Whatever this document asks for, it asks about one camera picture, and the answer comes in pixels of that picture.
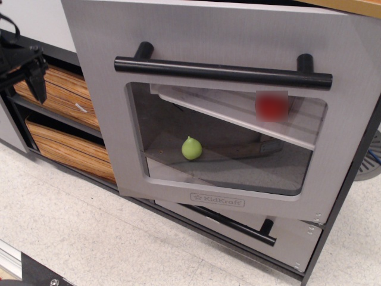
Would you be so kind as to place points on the green toy pear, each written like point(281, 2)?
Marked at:
point(191, 148)

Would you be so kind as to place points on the white oven shelf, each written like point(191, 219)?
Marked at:
point(302, 128)

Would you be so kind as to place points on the black oven door handle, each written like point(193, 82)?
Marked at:
point(303, 77)

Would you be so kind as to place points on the black drawer handle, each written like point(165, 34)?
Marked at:
point(263, 234)

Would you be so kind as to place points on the dark toy kitchen cabinet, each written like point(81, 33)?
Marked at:
point(91, 236)

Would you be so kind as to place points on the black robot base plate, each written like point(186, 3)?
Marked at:
point(35, 273)

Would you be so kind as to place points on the grey lower oven drawer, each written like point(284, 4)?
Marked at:
point(288, 241)

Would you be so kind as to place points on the red toy tomato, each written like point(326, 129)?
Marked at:
point(272, 106)

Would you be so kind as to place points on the grey toy oven door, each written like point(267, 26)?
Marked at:
point(239, 170)

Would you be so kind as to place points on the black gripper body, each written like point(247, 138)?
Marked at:
point(13, 59)

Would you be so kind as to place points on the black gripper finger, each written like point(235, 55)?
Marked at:
point(35, 69)

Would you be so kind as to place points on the upper wood-pattern storage bin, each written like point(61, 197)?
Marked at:
point(67, 94)

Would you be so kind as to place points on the grey round chair base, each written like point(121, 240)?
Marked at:
point(370, 166)

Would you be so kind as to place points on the wood-pattern storage bin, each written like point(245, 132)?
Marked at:
point(70, 146)
point(67, 94)

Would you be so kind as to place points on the lower wood-pattern storage bin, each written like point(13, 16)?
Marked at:
point(70, 146)

